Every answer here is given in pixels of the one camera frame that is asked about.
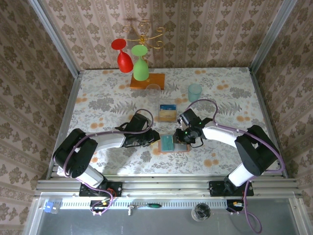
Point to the aluminium corner post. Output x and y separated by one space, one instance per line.
272 36
55 39

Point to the pink leather card holder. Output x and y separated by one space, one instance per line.
182 148

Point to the orange wooden rack base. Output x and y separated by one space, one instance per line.
156 80

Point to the clear drinking glass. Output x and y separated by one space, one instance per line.
153 90

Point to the blue plastic connector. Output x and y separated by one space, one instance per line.
49 207

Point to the clear acrylic card box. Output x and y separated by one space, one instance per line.
168 101

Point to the teal plastic tumbler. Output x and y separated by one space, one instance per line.
194 94

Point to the green wine glass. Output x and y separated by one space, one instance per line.
141 71

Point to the black connector block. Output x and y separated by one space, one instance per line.
97 204
232 204

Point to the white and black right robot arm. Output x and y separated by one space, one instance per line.
217 133

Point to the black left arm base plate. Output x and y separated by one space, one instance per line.
115 188

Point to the grey metal tray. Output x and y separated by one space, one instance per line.
146 225

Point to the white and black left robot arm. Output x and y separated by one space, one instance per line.
110 142

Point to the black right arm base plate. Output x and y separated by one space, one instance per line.
216 188

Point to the orange credit card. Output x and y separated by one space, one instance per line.
167 115

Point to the aluminium front frame rail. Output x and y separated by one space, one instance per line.
166 186

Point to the clear glass jar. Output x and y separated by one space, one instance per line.
201 211

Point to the red wine glass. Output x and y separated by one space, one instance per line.
124 62

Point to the aluminium table side rail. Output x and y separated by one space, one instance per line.
256 85
69 102

